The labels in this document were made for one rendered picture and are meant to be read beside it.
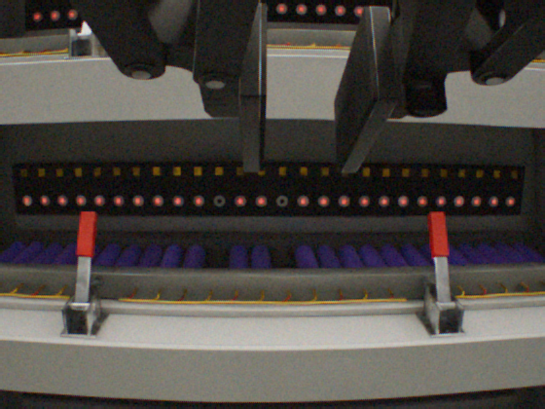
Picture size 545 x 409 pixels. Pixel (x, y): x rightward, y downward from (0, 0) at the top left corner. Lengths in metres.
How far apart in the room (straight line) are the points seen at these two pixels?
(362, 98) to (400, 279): 0.30
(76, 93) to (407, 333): 0.29
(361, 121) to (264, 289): 0.29
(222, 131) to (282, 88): 0.20
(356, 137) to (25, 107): 0.29
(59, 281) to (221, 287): 0.14
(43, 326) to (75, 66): 0.19
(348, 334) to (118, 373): 0.17
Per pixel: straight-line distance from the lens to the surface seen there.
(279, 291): 0.43
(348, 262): 0.48
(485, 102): 0.41
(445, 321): 0.42
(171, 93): 0.38
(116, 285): 0.45
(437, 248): 0.41
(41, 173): 0.57
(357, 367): 0.39
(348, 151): 0.18
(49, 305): 0.44
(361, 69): 0.16
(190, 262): 0.47
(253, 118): 0.15
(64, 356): 0.40
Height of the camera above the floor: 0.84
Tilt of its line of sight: 2 degrees up
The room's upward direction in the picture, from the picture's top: straight up
